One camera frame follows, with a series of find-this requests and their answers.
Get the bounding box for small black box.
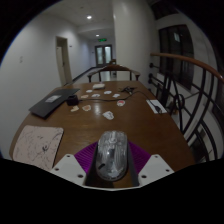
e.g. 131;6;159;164
66;94;80;107

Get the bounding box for black railing with wooden handrail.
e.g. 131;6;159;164
147;51;224;163

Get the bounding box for black closed laptop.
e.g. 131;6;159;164
28;87;81;120

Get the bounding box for glass double door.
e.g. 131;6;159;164
94;44;114;67

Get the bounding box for wooden armchair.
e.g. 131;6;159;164
87;63;141;84

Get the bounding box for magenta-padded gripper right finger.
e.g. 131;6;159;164
124;141;175;187

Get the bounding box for white side door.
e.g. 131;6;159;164
54;35;73;87

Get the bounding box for transparent grey computer mouse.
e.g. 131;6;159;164
95;130;130;182

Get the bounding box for large white sticker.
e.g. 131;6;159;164
101;110;115;121

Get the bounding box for black cable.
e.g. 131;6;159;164
118;85;162;113

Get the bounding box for dark framed window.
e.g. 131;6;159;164
157;24;195;91

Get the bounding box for white paper card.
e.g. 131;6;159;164
145;99;168;115

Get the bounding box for small white box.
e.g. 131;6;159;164
92;83;106;91

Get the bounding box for beige printed mouse pad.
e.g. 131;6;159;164
12;124;65;171

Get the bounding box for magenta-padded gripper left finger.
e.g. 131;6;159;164
49;141;101;187

